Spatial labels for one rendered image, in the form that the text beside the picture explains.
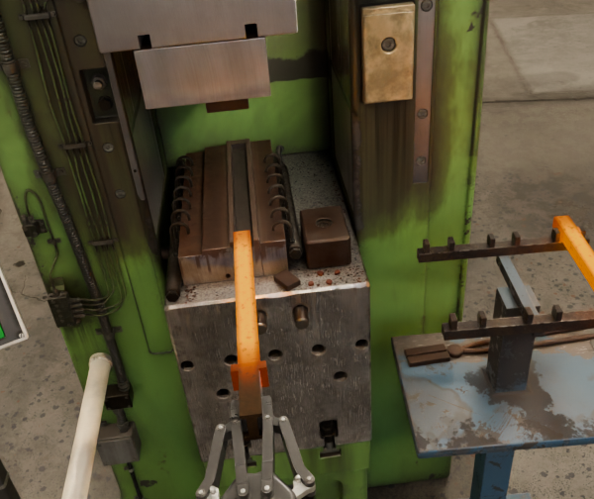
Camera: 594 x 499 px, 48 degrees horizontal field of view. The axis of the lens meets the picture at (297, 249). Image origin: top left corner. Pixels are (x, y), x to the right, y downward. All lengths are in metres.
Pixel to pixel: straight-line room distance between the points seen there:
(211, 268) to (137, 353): 0.41
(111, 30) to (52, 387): 1.68
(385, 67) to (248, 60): 0.28
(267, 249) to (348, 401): 0.40
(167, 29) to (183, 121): 0.60
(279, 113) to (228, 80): 0.56
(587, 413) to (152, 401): 0.97
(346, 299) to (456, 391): 0.28
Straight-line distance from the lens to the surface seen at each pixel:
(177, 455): 1.87
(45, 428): 2.42
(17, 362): 2.70
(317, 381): 1.39
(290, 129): 1.65
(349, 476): 1.66
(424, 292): 1.55
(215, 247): 1.24
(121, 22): 1.07
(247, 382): 0.84
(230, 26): 1.06
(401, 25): 1.22
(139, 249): 1.42
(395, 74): 1.25
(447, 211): 1.45
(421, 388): 1.35
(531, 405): 1.36
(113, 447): 1.76
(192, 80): 1.09
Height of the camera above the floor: 1.69
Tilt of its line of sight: 35 degrees down
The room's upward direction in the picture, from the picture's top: 5 degrees counter-clockwise
